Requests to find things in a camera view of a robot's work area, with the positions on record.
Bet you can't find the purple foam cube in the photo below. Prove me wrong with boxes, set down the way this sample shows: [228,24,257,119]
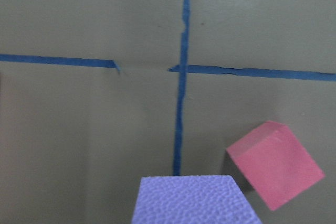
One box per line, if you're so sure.
[131,175,261,223]

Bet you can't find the pink foam cube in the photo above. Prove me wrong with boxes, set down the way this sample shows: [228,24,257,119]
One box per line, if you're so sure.
[227,121,325,211]

